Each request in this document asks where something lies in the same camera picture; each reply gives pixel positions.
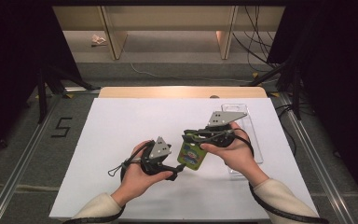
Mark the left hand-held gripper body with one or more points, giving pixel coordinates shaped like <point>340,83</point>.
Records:
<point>160,149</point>

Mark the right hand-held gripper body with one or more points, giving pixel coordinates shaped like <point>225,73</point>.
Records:
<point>225,117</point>

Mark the green snack packet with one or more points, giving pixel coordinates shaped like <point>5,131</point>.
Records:
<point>192,157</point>

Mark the clear plastic tray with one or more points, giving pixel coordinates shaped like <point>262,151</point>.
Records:
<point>256,146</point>

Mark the person's left hand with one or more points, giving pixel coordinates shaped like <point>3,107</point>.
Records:
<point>136,180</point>

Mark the person's right hand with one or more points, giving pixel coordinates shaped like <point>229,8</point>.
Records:
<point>239,155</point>

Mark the light wooden table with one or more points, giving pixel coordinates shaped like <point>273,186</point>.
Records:
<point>183,92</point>

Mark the white table mat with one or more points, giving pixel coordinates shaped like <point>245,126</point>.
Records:
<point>112,124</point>

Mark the black metal stand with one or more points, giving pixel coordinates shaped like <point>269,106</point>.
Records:
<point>43,93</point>
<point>295,87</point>

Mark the light wooden shelf unit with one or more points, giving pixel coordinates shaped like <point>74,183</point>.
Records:
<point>167,18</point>

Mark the black curtain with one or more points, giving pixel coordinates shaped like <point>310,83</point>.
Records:
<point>341,77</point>
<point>12,62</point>

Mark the crumpled white paper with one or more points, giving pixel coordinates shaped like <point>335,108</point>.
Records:
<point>98,40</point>

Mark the aluminium floor rail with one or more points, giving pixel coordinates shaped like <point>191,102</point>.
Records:
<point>320,168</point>
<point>15,174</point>

